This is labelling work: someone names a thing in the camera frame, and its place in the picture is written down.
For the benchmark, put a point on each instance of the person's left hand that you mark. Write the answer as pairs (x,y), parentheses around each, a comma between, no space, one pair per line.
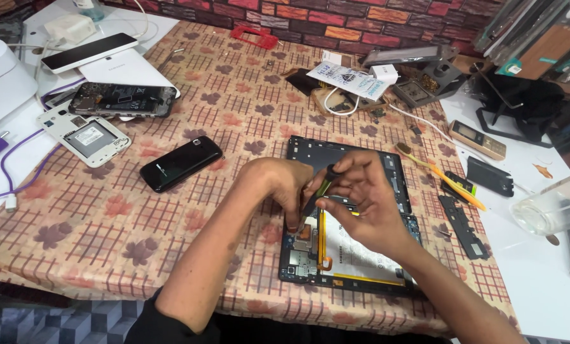
(275,179)

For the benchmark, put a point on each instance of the person's right hand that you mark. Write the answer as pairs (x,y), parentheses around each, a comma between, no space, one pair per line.
(371,215)

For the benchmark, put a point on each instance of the person's left fingers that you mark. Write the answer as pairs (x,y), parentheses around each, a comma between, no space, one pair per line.
(298,210)

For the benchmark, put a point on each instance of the black green screwdriver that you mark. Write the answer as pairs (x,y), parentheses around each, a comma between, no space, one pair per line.
(319,193)

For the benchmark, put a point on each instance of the black tablet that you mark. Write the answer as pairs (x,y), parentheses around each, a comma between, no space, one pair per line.
(356,260)

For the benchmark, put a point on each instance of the glossy black phone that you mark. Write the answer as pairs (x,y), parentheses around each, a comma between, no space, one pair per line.
(182,164)

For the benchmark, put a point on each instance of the floral checked tablecloth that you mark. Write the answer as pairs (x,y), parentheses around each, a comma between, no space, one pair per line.
(170,224)

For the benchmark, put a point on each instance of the person's black shirt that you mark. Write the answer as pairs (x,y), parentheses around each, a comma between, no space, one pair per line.
(247,332)

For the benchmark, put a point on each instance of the white printed packet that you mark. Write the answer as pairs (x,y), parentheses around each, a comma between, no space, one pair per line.
(347,79)

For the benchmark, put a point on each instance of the yellow orange toothbrush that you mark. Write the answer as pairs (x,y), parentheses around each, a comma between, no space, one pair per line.
(445,177)

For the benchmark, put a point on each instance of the black battery with green label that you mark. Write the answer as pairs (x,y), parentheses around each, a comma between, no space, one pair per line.
(457,184)

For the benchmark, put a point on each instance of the small white plug adapter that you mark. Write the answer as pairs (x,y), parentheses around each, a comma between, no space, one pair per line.
(384,74)

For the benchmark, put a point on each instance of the grey metal repair holder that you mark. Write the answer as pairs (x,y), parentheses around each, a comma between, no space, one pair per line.
(428,83)

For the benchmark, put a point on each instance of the phone with grey screen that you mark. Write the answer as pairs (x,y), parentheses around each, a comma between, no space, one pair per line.
(404,55)

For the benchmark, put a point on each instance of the gold keypad phone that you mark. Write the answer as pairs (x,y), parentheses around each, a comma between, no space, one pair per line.
(477,139)

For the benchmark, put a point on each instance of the black phone back cover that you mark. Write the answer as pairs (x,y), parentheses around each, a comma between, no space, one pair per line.
(490,177)

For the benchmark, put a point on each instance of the metal tweezers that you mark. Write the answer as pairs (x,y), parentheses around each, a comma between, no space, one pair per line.
(170,59)

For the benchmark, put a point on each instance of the disassembled black phone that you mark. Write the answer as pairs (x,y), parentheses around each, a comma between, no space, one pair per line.
(122,100)

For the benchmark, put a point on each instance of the white phone back housing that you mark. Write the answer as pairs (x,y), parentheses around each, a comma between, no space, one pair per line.
(87,138)

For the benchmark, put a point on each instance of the white tablet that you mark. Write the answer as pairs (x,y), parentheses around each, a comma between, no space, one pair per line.
(122,69)

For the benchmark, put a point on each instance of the clear glass jar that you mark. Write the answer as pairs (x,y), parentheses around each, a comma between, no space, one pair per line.
(552,208)

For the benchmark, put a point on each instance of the white phone with black screen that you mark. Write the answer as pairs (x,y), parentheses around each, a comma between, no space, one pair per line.
(87,52)

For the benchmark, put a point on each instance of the clear bottle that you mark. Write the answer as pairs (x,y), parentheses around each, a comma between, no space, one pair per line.
(90,8)

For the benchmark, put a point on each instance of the white charger block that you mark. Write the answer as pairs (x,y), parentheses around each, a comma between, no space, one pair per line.
(70,28)

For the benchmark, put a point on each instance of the rack of packaged accessories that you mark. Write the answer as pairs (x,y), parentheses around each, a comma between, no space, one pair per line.
(538,33)

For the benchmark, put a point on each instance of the white machine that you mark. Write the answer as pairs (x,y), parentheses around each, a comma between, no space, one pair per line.
(3,81)

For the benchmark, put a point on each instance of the black plastic inner frame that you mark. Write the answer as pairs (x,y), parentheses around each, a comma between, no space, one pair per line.
(462,227)

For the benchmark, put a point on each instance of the red phone frame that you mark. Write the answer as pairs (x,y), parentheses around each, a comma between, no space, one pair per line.
(254,37)

